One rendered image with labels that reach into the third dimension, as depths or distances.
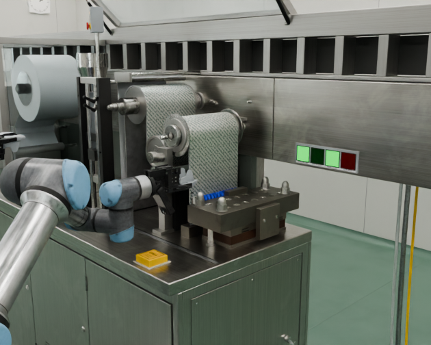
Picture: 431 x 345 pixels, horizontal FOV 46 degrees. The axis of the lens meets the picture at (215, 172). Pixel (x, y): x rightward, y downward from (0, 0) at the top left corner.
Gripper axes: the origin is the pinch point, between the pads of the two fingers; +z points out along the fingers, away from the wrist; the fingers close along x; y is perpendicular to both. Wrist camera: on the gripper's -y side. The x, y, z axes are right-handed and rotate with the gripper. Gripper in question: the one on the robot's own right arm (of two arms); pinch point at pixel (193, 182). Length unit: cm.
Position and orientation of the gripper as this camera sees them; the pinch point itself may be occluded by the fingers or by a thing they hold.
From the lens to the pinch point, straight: 176.8
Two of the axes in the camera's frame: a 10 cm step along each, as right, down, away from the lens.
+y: 0.0, -9.8, -2.2
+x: -6.9, -1.6, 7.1
